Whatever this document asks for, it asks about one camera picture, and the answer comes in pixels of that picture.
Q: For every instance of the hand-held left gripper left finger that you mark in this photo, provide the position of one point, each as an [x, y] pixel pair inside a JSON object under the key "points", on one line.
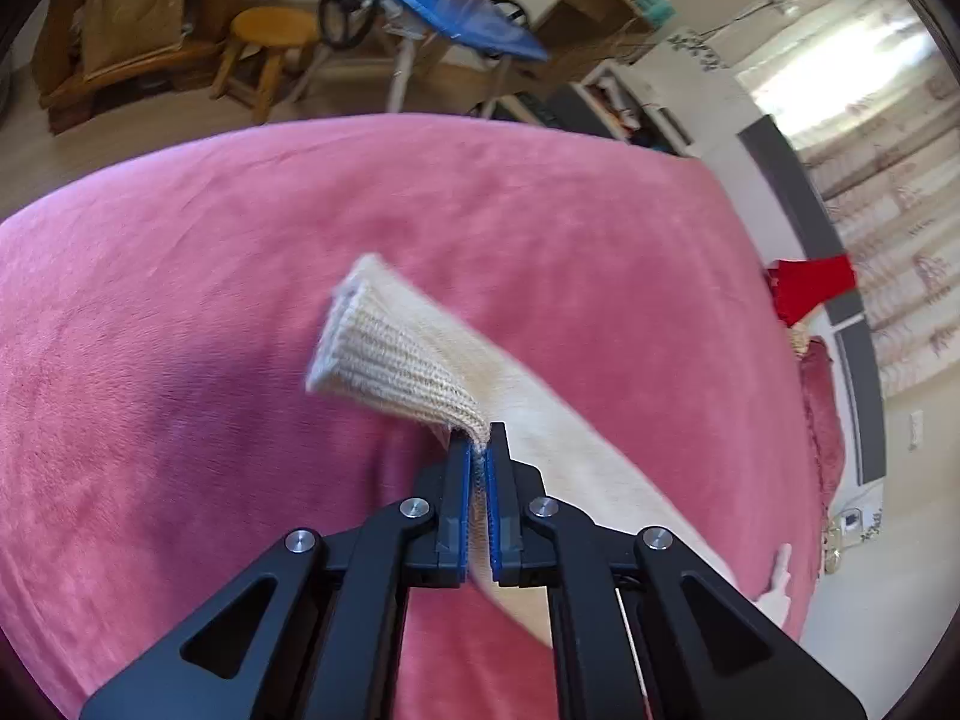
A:
{"points": [[463, 510]]}

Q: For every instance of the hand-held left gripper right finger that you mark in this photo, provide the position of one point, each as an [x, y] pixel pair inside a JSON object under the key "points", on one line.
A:
{"points": [[495, 510]]}

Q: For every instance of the beige knit sweater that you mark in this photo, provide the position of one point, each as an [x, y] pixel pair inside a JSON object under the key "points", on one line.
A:
{"points": [[390, 360]]}

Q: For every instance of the pink bed blanket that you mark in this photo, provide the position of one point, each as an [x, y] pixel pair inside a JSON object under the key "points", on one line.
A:
{"points": [[187, 352]]}

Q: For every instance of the pink pillow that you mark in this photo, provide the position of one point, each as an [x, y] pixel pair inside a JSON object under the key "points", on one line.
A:
{"points": [[821, 420]]}

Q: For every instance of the clear glass container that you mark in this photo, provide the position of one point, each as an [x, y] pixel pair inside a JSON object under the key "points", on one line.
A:
{"points": [[834, 555]]}

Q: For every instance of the cream scrunchie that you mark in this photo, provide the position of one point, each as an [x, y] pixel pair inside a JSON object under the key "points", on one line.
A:
{"points": [[800, 337]]}

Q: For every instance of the white bedside shelf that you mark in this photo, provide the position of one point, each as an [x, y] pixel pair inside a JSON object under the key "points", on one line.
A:
{"points": [[874, 521]]}

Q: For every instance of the red cloth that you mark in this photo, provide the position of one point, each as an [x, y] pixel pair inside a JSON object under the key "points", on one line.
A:
{"points": [[814, 289]]}

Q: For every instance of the white bedside table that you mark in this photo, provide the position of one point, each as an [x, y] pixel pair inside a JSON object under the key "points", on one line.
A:
{"points": [[660, 112]]}

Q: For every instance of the grey white headboard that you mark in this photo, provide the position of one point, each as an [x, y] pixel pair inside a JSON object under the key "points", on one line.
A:
{"points": [[795, 187]]}

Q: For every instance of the blue wheeled cart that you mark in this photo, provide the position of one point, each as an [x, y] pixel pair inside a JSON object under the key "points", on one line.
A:
{"points": [[465, 11]]}

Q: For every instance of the patterned beige curtain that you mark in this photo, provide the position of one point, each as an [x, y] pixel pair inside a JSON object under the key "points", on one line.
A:
{"points": [[885, 187]]}

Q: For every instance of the wooden stool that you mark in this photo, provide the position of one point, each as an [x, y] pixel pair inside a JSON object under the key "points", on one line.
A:
{"points": [[274, 22]]}

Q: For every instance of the wooden side table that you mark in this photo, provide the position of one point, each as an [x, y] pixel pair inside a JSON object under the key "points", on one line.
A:
{"points": [[187, 60]]}

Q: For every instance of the teal tissue pack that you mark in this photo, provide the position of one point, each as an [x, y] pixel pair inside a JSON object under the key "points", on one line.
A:
{"points": [[650, 2]]}

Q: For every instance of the brown paper bag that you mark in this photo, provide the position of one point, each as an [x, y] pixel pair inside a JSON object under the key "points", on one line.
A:
{"points": [[135, 22]]}

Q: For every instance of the white wall switches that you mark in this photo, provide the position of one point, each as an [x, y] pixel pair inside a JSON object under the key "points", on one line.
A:
{"points": [[917, 431]]}

